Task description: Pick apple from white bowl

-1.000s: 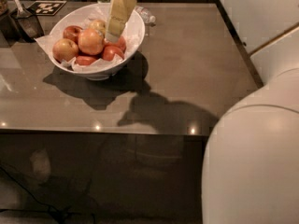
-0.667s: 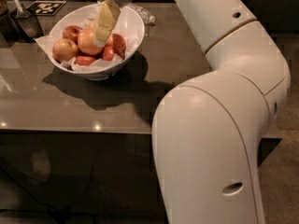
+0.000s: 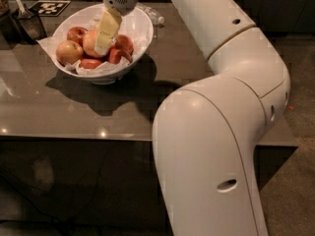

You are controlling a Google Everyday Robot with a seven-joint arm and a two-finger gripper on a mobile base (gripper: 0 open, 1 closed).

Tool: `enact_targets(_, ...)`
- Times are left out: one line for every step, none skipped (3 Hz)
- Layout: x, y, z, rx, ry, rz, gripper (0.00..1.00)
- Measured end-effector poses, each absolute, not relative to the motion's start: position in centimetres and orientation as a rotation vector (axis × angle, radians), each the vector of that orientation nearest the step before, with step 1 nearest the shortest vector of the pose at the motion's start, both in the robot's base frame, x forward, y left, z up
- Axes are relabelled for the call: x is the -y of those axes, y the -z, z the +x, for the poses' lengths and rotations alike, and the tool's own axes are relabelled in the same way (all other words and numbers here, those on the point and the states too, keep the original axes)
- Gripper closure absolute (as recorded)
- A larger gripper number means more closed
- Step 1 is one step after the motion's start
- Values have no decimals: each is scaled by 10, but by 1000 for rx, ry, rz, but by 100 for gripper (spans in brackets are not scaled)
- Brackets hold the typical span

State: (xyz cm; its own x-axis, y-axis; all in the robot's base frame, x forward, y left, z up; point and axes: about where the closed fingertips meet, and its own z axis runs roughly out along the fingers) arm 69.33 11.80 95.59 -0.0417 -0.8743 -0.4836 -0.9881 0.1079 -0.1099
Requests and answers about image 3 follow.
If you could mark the white bowl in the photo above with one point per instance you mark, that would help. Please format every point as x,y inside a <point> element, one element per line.
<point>138,27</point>

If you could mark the black scoop with white handle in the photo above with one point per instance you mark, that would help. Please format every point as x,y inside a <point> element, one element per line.
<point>29,23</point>

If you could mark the dark container left edge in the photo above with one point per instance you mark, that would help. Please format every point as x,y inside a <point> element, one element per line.
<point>9,34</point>

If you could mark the red apple with sticker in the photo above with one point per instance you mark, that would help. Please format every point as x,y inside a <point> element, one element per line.
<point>122,41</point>

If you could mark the large central orange apple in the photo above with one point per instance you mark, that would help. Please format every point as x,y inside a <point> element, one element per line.
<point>89,41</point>

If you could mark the dark red apple back left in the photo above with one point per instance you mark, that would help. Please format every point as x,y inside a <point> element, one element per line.
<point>76,34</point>

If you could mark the clear plastic water bottle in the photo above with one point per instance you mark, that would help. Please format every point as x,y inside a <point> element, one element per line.
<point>156,18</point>

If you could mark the red apple front right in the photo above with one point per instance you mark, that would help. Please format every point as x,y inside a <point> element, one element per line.
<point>115,55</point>

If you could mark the black white marker tag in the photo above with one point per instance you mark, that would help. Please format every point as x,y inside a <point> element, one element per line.
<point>49,8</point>

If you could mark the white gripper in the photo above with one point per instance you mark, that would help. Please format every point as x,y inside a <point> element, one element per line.
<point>120,0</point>

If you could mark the small red apple front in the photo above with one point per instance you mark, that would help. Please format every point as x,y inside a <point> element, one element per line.
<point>90,64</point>

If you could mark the yellow-red apple left front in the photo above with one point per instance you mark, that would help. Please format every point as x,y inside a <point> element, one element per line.
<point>69,52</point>

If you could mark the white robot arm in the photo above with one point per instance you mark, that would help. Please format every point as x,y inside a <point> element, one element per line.
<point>205,133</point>

